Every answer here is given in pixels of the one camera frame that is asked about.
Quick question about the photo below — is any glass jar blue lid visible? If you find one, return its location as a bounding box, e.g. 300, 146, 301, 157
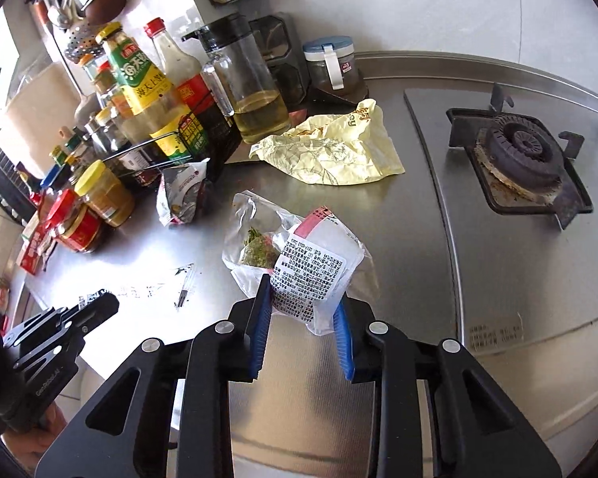
301, 35, 360, 91

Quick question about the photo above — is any green label yellow cap bottle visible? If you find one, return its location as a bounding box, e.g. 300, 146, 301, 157
96, 22, 210, 163

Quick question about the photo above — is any cream storage container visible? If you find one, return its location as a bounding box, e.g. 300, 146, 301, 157
5, 62, 88, 147

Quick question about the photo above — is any clear wrapper with white label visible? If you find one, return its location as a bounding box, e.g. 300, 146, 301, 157
222, 190, 367, 337

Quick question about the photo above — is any silver snack packet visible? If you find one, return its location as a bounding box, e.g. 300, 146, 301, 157
157, 159, 211, 227

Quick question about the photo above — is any person's left hand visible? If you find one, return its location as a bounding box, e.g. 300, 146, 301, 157
2, 402, 69, 471

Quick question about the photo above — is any large gas burner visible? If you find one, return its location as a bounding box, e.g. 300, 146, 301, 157
446, 82, 595, 231

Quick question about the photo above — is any tall red cap bottle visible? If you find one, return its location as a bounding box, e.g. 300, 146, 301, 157
144, 17, 242, 160

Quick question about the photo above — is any large red lid jar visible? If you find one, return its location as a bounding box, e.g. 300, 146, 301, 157
45, 189, 105, 254

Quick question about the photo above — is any steel cap cruet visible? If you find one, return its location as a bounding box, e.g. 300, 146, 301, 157
87, 107, 130, 153

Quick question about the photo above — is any white louvered vent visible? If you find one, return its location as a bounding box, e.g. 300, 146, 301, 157
0, 10, 23, 105

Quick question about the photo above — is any black toaster oven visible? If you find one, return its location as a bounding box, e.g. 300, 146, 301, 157
0, 147, 38, 220

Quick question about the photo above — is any steel gas hob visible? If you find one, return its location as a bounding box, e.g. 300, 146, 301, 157
403, 82, 598, 461

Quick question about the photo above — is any black wire basket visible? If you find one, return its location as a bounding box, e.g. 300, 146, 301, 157
102, 129, 242, 187

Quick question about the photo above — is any yellow paper bag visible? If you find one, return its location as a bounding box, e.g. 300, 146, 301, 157
249, 98, 405, 186

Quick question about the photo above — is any dark jar stand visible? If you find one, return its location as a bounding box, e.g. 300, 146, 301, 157
309, 82, 370, 106

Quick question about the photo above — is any clear printed plastic film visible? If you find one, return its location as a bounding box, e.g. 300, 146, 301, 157
77, 263, 197, 312

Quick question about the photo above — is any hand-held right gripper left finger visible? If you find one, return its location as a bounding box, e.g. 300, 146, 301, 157
35, 274, 275, 478

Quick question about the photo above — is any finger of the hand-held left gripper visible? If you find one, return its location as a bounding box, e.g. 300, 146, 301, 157
10, 294, 120, 375
2, 294, 108, 347

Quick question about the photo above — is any red carton box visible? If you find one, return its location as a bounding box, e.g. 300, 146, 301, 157
16, 219, 57, 276

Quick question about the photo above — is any steel skimmer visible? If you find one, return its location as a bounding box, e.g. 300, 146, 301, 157
65, 22, 105, 63

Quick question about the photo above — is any small red cap bottle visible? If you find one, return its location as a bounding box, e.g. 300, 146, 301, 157
97, 61, 130, 115

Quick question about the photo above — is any yellow lid jar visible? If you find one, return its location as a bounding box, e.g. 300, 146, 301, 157
74, 159, 135, 228

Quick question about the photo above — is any orange cap dark bottle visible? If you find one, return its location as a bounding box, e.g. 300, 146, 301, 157
77, 53, 111, 105

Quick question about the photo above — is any brown wooden ladle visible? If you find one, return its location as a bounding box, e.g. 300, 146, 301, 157
82, 0, 128, 25

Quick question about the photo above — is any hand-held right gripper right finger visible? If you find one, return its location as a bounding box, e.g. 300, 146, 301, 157
331, 295, 564, 478

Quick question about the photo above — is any glass oil dispenser black lid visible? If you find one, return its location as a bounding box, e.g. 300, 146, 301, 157
181, 14, 292, 144

